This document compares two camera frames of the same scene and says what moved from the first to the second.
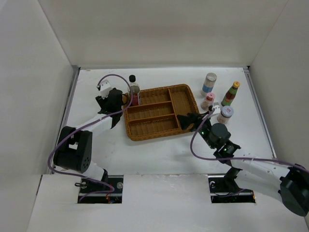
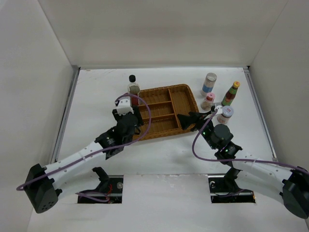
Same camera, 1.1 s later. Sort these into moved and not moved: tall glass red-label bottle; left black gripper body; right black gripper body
Moved: left black gripper body
Not moved: tall glass red-label bottle; right black gripper body
